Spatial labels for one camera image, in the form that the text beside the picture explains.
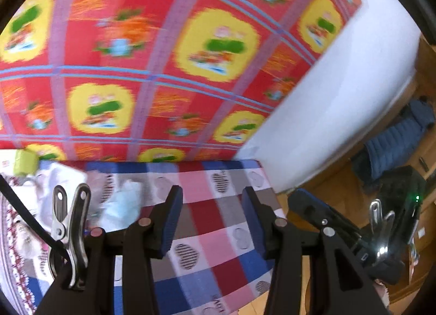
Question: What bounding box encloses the light blue tissue pack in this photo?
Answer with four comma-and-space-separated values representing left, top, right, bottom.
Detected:
96, 180, 142, 233

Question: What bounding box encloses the white tissue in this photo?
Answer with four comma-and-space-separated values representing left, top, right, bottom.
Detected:
36, 161, 86, 225

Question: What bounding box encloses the silver metal spring clamp right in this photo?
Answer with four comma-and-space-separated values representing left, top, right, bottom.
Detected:
369, 198, 395, 264

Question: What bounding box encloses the silver metal spring clamp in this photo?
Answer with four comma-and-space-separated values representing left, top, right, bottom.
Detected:
369, 198, 395, 264
48, 183, 91, 290

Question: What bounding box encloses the checkered heart bed sheet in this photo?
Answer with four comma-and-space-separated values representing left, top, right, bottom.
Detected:
13, 160, 282, 314

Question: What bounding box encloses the silver metal spring clamp left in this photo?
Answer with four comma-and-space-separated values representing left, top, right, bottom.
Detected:
48, 183, 91, 290

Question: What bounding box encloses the yellow green small box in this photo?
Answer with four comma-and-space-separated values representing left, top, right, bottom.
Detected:
13, 149, 39, 176

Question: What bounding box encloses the black cable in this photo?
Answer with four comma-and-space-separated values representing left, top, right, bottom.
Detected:
0, 174, 71, 268

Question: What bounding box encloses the red patterned wall cloth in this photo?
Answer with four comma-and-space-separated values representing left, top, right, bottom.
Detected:
1, 0, 361, 162

